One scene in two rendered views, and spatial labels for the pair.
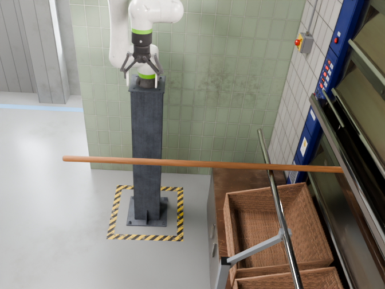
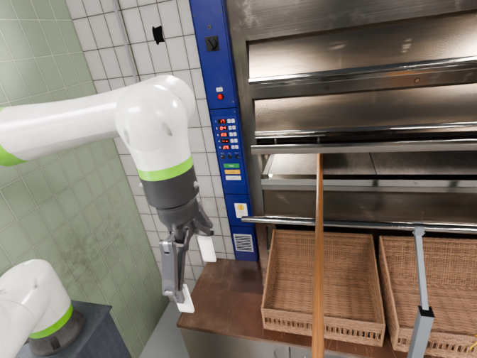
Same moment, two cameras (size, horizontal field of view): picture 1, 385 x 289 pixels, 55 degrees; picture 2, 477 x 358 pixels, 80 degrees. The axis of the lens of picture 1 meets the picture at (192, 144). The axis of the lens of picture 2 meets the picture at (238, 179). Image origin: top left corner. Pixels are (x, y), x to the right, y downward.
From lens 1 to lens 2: 151 cm
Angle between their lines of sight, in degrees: 57
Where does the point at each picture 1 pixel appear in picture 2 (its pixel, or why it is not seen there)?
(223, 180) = (216, 318)
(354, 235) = (374, 201)
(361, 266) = (404, 208)
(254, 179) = (223, 285)
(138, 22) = (183, 138)
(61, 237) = not seen: outside the picture
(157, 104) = (110, 334)
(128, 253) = not seen: outside the picture
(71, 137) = not seen: outside the picture
